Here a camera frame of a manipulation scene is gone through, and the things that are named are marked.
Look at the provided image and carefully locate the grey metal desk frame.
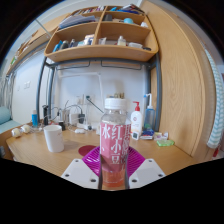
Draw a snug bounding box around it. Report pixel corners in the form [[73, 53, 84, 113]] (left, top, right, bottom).
[[35, 54, 163, 133]]

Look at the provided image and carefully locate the white red-topped pump bottle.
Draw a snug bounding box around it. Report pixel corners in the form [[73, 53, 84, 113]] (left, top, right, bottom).
[[130, 101, 144, 136]]

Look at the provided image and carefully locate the clear pink-labelled drink bottle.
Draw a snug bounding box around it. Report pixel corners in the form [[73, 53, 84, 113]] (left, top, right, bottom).
[[99, 97, 132, 191]]

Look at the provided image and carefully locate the flat round red coaster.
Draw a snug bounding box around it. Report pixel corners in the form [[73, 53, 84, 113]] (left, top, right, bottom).
[[78, 145, 98, 157]]

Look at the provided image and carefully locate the black upright device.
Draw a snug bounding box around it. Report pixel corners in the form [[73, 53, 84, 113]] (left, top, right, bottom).
[[42, 104, 50, 126]]

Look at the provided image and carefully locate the striped pale curtain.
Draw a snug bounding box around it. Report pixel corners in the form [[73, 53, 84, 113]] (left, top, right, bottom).
[[203, 46, 224, 149]]

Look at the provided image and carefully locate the small white printed box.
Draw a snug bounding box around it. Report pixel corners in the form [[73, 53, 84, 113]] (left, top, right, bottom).
[[153, 131, 169, 141]]

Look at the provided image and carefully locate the long wooden wall shelf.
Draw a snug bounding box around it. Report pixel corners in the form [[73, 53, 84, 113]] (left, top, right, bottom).
[[5, 13, 68, 76]]

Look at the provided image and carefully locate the small blue box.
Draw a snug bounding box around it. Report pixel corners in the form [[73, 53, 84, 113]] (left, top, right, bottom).
[[139, 129, 155, 140]]

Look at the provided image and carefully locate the white cup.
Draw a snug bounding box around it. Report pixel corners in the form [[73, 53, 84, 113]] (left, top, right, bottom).
[[43, 124, 65, 154]]

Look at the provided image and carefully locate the blue spray bottle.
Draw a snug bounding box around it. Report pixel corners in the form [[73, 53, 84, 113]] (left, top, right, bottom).
[[143, 93, 156, 132]]

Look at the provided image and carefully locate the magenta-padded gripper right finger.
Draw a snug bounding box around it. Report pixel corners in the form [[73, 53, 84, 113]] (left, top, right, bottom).
[[125, 146, 167, 190]]

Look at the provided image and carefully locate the wooden shelf unit with items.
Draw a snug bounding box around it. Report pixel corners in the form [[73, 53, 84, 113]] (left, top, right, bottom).
[[44, 3, 160, 63]]

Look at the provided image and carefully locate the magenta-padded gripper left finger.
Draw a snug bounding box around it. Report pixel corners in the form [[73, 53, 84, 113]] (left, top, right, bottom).
[[60, 145, 102, 190]]

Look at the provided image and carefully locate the white power strip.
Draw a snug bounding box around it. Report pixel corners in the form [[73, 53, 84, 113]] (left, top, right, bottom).
[[77, 122, 93, 131]]

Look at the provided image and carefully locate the teal bed cushion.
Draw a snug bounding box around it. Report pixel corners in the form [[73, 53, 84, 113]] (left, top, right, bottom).
[[0, 106, 21, 134]]

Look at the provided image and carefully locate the blue white-capped tube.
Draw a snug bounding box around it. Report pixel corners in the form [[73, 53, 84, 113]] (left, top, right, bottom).
[[31, 109, 39, 128]]

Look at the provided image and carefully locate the small round white jar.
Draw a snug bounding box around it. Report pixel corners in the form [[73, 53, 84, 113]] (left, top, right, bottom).
[[20, 124, 32, 134], [11, 127, 22, 138]]

